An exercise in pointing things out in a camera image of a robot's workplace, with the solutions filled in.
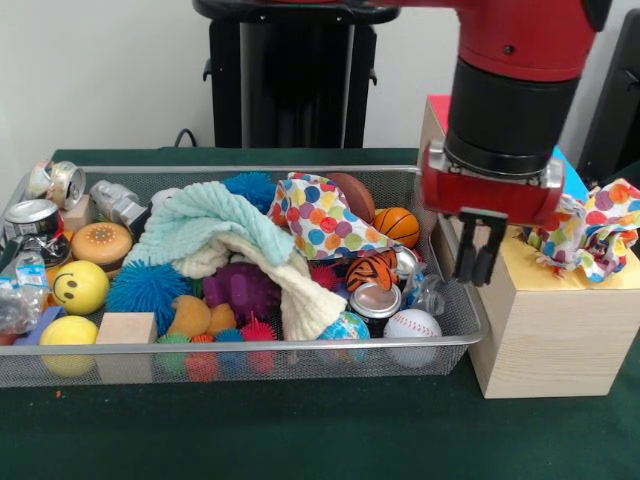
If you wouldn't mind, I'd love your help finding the plain yellow ball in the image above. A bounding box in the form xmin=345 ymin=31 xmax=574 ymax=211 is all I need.
xmin=39 ymin=315 xmax=100 ymax=347

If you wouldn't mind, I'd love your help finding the polka dot cloth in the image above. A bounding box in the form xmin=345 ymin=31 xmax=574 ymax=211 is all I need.
xmin=522 ymin=178 xmax=640 ymax=285
xmin=269 ymin=171 xmax=401 ymax=260

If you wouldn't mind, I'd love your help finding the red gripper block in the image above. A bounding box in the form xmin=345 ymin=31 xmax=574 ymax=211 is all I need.
xmin=418 ymin=139 xmax=566 ymax=287

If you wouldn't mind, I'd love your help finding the toy burger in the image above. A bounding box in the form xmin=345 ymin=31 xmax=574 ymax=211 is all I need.
xmin=71 ymin=222 xmax=135 ymax=274

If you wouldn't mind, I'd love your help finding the yellow smiley ball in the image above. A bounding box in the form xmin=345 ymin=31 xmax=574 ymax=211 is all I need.
xmin=51 ymin=258 xmax=111 ymax=315

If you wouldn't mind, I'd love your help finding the small orange basketball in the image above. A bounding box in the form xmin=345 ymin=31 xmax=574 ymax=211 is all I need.
xmin=373 ymin=206 xmax=421 ymax=249

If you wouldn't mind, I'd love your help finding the cream knit cloth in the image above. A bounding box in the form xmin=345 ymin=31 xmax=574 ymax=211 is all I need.
xmin=174 ymin=234 xmax=349 ymax=342

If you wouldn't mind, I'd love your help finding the black cable loop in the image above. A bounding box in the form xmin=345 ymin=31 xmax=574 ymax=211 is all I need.
xmin=173 ymin=127 xmax=202 ymax=149

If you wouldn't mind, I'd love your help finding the dark green table cloth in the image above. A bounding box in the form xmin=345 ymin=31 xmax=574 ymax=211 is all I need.
xmin=0 ymin=147 xmax=640 ymax=480

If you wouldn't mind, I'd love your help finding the shallow clear mesh bin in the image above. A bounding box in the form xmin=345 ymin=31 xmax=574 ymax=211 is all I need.
xmin=0 ymin=164 xmax=491 ymax=389

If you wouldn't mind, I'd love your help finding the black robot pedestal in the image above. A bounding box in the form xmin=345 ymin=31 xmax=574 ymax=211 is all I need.
xmin=192 ymin=0 xmax=404 ymax=149

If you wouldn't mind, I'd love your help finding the blue spiky ball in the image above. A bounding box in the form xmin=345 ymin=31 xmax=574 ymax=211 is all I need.
xmin=106 ymin=257 xmax=194 ymax=329

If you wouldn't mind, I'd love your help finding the wooden box with three holes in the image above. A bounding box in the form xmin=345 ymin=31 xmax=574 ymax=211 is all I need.
xmin=417 ymin=93 xmax=640 ymax=400

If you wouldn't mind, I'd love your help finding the white baseball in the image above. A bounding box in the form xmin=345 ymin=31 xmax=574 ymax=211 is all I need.
xmin=383 ymin=308 xmax=445 ymax=341

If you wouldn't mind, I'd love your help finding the mint green knit cloth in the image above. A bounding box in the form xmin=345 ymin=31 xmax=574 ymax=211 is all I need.
xmin=122 ymin=180 xmax=296 ymax=271

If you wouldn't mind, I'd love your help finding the plain wooden block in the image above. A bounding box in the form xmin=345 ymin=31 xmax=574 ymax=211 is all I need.
xmin=96 ymin=312 xmax=159 ymax=345

